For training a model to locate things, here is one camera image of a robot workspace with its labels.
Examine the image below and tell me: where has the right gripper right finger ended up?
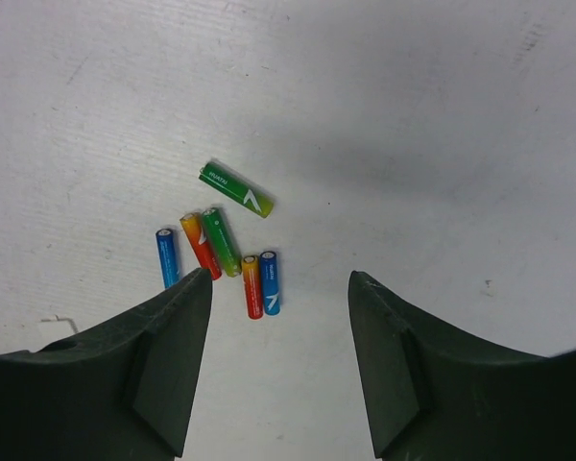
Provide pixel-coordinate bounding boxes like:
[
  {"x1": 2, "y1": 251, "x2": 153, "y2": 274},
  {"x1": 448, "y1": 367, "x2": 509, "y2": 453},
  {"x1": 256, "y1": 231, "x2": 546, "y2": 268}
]
[{"x1": 348, "y1": 272, "x2": 576, "y2": 460}]

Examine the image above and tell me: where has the green battery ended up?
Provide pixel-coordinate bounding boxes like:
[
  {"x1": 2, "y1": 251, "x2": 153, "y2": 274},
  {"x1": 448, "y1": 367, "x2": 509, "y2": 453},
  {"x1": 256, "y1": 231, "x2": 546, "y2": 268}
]
[
  {"x1": 202, "y1": 207, "x2": 241, "y2": 278},
  {"x1": 199, "y1": 161, "x2": 275, "y2": 218}
]

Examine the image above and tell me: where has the blue battery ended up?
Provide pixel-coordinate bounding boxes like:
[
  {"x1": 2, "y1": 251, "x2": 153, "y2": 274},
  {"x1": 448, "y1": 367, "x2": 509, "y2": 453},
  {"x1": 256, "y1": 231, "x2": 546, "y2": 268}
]
[
  {"x1": 156, "y1": 228, "x2": 180, "y2": 288},
  {"x1": 259, "y1": 251, "x2": 280, "y2": 316}
]

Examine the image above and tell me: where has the orange red battery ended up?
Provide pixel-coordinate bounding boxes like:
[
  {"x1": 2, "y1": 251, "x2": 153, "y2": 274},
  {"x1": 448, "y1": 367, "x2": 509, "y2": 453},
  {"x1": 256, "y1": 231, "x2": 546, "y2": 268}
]
[
  {"x1": 241, "y1": 255, "x2": 264, "y2": 320},
  {"x1": 180, "y1": 212, "x2": 222, "y2": 279}
]

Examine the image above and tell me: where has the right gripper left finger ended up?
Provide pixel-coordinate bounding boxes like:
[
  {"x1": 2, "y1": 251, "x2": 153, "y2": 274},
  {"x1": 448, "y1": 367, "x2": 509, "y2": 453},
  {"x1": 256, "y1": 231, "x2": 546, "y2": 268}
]
[{"x1": 0, "y1": 269, "x2": 212, "y2": 460}]

